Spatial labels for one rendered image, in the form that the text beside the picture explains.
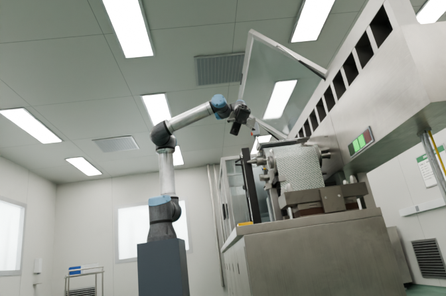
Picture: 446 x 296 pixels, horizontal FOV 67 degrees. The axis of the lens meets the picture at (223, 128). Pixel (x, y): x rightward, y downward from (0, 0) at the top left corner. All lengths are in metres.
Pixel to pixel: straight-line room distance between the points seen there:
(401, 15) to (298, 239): 0.97
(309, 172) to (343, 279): 0.58
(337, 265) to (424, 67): 0.85
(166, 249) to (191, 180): 5.90
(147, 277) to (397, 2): 1.53
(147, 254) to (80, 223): 6.19
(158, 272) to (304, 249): 0.66
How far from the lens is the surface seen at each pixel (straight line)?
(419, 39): 1.37
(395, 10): 1.43
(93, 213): 7.81
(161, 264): 1.69
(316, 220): 1.59
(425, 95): 1.27
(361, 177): 2.14
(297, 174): 1.88
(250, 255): 1.52
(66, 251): 7.90
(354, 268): 1.63
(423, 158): 5.42
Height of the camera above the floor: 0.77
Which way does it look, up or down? 21 degrees up
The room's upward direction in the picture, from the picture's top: 8 degrees counter-clockwise
